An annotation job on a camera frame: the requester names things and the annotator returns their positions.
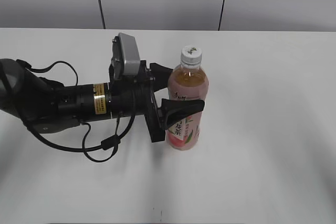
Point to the white bottle cap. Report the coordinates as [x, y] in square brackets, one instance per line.
[191, 55]

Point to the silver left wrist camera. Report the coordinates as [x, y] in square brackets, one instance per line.
[125, 59]

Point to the pink peach tea bottle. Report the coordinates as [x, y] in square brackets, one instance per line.
[186, 85]

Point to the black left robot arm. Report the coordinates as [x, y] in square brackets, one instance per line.
[50, 106]

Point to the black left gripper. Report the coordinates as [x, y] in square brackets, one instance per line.
[132, 96]

